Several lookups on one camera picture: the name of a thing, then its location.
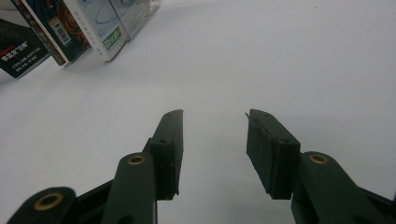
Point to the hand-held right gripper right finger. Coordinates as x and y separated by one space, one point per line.
274 155

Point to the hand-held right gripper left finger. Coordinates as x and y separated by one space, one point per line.
168 155

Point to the thick white book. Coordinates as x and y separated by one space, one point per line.
102 18

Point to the black book with red print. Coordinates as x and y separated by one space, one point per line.
18 53

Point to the white table mat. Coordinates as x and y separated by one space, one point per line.
280 62

